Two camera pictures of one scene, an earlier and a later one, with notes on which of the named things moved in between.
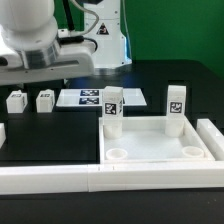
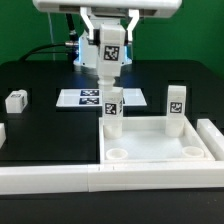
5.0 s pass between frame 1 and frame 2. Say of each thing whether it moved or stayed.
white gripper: moved
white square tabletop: stayed
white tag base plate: stayed
